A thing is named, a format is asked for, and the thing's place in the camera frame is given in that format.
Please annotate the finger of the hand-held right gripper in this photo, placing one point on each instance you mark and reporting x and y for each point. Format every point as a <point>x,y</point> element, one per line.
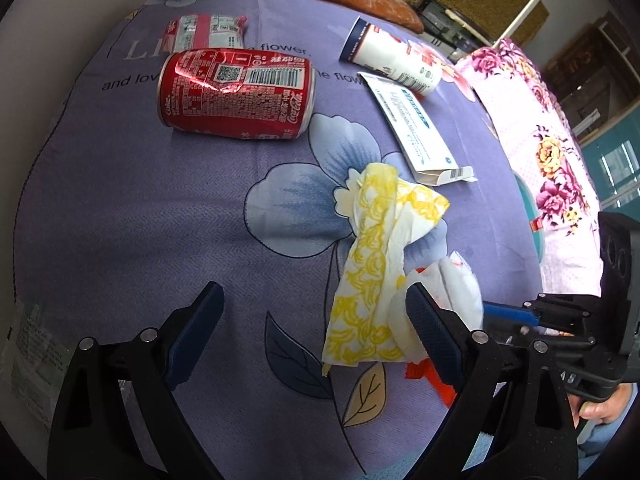
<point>507,312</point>
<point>524,331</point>

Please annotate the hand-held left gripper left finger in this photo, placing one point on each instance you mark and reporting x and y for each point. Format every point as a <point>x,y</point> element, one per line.
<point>194,342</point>

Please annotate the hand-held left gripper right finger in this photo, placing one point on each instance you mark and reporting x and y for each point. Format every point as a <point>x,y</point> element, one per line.
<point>434,340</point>

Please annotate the red orange wrapper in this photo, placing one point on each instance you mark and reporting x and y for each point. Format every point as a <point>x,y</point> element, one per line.
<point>430,380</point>

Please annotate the white and red plastic wrapper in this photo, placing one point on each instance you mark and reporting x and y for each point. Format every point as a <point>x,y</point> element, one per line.
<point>457,290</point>

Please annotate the yellow patterned napkin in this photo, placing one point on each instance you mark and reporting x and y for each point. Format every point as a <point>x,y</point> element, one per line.
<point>370,280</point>

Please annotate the teal trash bin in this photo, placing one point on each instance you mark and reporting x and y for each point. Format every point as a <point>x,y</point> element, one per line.
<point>530,210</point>

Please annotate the white blue carton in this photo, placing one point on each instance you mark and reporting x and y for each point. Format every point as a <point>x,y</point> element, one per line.
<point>415,125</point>

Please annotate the red soda can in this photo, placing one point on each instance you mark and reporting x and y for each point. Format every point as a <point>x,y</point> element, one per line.
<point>235,95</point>

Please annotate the pink snack packet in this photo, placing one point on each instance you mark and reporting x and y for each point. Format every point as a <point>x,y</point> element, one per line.
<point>210,32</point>

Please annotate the person's right hand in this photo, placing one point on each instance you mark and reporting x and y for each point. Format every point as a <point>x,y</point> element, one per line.
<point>602,410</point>

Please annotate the blue cloth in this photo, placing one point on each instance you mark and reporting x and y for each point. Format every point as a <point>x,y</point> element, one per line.
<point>600,440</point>

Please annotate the purple floral tablecloth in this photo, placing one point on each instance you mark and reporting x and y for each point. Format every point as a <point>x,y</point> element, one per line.
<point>200,210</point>

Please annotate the teal cabinet door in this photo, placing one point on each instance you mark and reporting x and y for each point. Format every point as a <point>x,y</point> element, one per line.
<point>615,160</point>

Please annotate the pink floral bed blanket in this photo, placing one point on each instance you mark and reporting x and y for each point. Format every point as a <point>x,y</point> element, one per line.
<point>550,160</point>

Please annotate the dark wooden cabinet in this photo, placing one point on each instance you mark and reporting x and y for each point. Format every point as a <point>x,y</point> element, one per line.
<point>595,70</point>

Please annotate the glass side table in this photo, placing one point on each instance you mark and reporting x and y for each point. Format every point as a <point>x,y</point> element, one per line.
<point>450,25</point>

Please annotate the white pole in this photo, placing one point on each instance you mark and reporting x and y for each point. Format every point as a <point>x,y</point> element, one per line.
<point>522,15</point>

